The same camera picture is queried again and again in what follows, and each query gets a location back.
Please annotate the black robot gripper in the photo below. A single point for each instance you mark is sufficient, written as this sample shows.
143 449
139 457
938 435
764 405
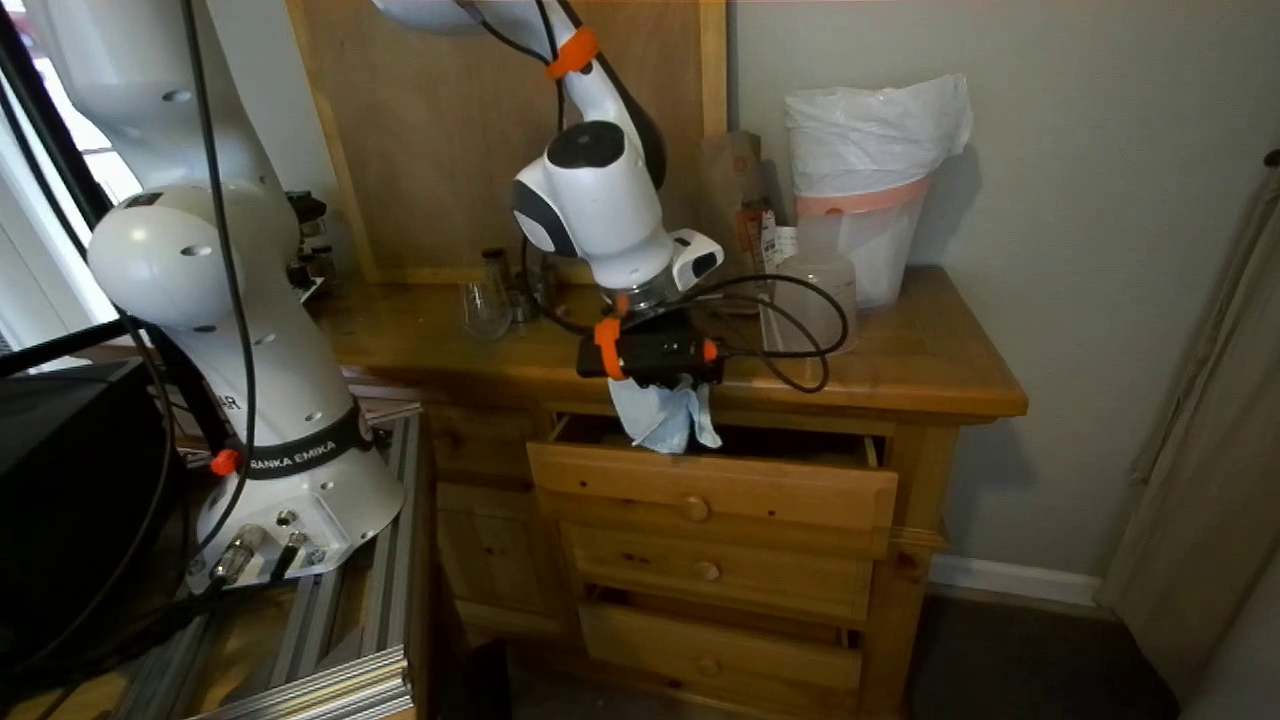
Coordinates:
659 353

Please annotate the light blue towel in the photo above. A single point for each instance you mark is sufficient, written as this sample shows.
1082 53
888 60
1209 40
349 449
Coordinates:
667 419

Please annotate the wooden drawer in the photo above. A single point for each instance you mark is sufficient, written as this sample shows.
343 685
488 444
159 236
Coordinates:
751 578
757 475
751 656

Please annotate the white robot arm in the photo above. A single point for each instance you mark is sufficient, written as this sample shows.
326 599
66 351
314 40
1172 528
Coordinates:
207 244

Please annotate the translucent plastic measuring jug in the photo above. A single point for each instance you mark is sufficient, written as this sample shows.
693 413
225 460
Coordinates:
808 304

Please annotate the brown paper bag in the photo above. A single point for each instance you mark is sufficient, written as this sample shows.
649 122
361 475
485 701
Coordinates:
732 189

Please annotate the clear stemless glass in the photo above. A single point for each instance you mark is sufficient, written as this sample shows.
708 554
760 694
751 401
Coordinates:
485 315

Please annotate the wooden dresser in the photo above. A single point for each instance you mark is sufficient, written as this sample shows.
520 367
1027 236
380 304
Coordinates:
908 384

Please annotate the white lined pink bin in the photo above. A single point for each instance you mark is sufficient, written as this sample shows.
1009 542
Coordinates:
863 171

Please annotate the black box at left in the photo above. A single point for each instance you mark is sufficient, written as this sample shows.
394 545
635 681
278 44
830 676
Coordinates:
81 489

